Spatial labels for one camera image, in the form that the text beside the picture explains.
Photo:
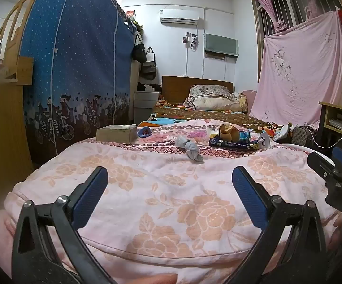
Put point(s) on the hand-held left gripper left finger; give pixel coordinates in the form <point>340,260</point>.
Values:
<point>88,193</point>

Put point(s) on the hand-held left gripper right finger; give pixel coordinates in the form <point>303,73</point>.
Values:
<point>249,195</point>

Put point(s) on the dark blue wrapper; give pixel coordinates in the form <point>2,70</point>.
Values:
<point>233,145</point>

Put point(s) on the white wrapper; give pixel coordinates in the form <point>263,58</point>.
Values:
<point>264,140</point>

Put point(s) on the light blue snack packet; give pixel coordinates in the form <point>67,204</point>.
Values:
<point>243,137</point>

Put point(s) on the brown paper bag item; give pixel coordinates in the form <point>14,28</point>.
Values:
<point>228,133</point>

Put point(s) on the person's right hand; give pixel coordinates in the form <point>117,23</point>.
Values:
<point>339,232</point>

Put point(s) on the dark suitcase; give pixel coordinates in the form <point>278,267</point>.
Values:
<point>302,134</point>

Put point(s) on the wooden desk with shelf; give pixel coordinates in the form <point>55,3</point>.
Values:
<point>340,115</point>

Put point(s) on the grey knotted sock bundle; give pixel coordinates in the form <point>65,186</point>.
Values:
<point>190,148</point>

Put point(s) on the pink floral blanket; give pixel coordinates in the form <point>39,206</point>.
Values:
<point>171,201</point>

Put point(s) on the small blue cloth item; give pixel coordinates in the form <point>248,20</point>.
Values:
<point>144,131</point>

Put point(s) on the bed with colourful blanket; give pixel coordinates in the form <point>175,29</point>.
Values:
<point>206,117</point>

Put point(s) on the pink hanging sheet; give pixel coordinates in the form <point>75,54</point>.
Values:
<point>301,68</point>

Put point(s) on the floral pillow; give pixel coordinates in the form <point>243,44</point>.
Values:
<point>209,97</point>

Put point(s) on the wooden cabinet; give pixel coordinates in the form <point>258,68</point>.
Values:
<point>1,130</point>

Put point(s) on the white nightstand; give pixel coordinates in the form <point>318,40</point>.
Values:
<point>144,99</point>

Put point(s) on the blue dotted wardrobe cover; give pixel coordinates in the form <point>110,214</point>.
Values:
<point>76,74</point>

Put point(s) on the wooden bed headboard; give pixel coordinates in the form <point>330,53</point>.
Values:
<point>197,84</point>

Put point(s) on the barred window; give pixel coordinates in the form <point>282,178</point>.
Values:
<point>312,14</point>

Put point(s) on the white and black tote bag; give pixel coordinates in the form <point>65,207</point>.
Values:
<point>150,57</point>

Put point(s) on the black handbag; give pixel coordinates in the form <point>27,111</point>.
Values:
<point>138,51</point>

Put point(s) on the pink curtain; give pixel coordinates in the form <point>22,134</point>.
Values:
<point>272,3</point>

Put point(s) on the white air conditioner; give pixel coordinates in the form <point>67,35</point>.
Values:
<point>179,16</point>

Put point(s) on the green covered wall television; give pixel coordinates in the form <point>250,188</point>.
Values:
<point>221,45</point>

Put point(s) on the colourful wall poster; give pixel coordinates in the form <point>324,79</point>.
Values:
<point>131,14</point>

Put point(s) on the wooden curved rail frame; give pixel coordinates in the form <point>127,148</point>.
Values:
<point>14,17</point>

